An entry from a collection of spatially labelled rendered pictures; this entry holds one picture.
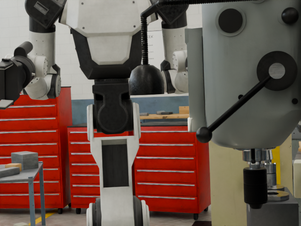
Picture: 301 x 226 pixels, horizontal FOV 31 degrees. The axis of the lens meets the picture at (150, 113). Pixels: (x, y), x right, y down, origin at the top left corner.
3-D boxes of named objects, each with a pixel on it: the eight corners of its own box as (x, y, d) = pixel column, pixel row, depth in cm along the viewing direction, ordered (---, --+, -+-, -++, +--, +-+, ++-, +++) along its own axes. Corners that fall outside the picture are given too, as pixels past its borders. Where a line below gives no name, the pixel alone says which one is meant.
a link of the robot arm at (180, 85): (174, 84, 177) (167, 102, 195) (205, 79, 178) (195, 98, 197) (168, 54, 180) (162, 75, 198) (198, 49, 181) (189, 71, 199)
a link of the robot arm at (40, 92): (15, 87, 174) (26, 105, 192) (47, 89, 174) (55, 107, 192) (19, 56, 177) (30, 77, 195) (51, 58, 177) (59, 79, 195)
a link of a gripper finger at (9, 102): (7, 106, 142) (13, 100, 148) (-5, 106, 142) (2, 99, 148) (7, 112, 142) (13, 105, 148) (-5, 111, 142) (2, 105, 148)
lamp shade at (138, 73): (126, 95, 114) (125, 65, 114) (160, 93, 116) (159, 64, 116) (132, 95, 107) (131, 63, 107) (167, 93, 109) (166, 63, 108)
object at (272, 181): (279, 187, 153) (279, 166, 152) (264, 188, 152) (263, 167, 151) (272, 184, 157) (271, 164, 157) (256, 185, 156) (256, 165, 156)
